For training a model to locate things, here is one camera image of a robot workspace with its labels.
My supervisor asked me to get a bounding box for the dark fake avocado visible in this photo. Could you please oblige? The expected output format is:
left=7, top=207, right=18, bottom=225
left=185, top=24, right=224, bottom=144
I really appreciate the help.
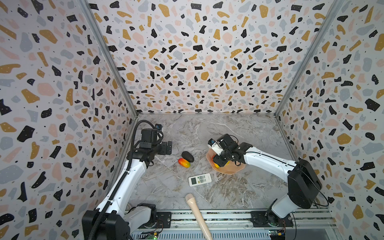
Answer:
left=182, top=151, right=195, bottom=163

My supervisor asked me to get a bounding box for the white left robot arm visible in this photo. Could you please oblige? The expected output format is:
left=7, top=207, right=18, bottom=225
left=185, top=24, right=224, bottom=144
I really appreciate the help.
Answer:
left=82, top=125, right=172, bottom=240

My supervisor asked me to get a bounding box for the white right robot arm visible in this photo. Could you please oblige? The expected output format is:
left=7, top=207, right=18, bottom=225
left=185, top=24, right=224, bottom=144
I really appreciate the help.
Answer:
left=208, top=134, right=322, bottom=226

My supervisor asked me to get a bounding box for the yellow fake lemon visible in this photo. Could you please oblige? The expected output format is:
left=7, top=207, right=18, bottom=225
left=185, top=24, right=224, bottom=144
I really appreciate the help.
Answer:
left=214, top=162, right=230, bottom=169

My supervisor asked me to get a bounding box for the pink wavy fruit bowl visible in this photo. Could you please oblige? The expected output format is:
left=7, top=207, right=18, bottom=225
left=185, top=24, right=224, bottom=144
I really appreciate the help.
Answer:
left=206, top=149, right=246, bottom=175

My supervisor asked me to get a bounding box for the white remote control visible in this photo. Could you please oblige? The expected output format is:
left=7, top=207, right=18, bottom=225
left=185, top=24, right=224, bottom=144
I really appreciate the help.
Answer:
left=188, top=174, right=212, bottom=187

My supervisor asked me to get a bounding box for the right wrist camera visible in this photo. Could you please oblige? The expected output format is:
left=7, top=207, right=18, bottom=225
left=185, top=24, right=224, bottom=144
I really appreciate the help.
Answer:
left=208, top=139, right=223, bottom=156

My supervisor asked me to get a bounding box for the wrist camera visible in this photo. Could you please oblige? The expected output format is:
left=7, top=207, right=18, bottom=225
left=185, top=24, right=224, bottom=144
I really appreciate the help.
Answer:
left=155, top=124, right=163, bottom=135
left=208, top=139, right=223, bottom=156

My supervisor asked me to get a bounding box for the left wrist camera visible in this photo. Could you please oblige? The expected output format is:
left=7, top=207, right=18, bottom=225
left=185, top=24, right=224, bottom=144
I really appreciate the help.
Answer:
left=155, top=124, right=163, bottom=135

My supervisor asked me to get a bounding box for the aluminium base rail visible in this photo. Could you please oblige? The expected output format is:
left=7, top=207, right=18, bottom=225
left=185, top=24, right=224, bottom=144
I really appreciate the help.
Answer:
left=131, top=209, right=342, bottom=240

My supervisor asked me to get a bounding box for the aluminium corner post left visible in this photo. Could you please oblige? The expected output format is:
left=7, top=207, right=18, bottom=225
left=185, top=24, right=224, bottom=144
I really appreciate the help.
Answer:
left=78, top=0, right=138, bottom=118

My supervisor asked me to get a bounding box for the aluminium corner post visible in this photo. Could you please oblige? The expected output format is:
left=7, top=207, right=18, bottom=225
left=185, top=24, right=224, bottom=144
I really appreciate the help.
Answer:
left=274, top=0, right=344, bottom=118
left=78, top=0, right=138, bottom=118

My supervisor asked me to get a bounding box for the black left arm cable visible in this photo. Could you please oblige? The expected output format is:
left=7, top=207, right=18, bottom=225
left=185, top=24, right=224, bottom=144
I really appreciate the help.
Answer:
left=86, top=119, right=155, bottom=240

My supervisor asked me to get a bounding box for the aluminium corner post right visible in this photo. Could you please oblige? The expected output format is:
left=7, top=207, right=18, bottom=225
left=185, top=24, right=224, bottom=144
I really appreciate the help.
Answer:
left=274, top=0, right=344, bottom=118

